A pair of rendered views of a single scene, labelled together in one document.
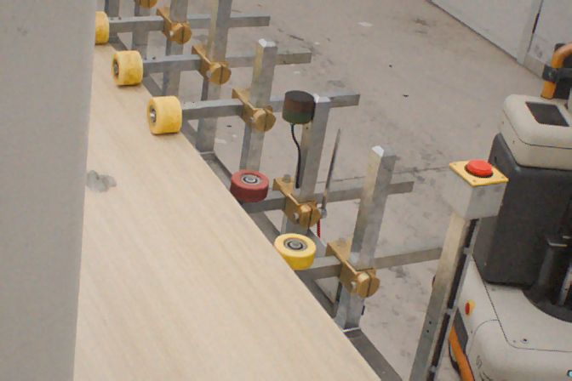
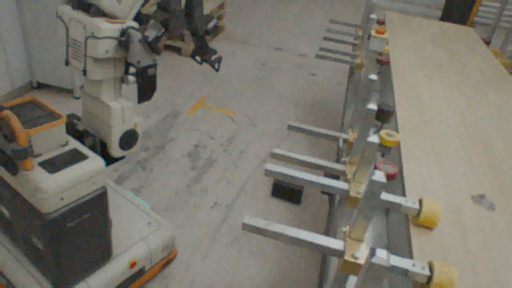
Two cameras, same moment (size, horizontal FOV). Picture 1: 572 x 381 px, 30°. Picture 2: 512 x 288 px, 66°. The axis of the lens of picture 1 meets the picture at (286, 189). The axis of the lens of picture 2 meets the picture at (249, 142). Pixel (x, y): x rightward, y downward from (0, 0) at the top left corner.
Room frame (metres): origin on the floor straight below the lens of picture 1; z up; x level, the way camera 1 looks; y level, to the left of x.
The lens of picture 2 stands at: (3.16, 0.49, 1.67)
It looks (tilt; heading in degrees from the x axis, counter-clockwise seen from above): 32 degrees down; 222
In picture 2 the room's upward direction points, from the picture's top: 8 degrees clockwise
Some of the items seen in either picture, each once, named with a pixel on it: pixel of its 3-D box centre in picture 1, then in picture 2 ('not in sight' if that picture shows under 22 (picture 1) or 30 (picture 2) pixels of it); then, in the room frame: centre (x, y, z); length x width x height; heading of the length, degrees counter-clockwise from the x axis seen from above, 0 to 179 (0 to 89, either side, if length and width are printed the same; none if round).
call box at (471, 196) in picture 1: (473, 190); (377, 41); (1.54, -0.30, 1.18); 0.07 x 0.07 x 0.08; 31
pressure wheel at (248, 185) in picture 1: (247, 200); (382, 178); (1.96, 0.08, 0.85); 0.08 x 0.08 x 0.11
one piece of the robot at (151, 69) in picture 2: not in sight; (124, 67); (2.41, -0.93, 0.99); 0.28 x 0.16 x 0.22; 99
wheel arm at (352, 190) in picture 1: (327, 194); (327, 167); (2.06, -0.09, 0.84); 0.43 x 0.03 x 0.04; 121
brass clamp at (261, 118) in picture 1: (253, 109); (356, 189); (2.21, 0.10, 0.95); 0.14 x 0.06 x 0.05; 31
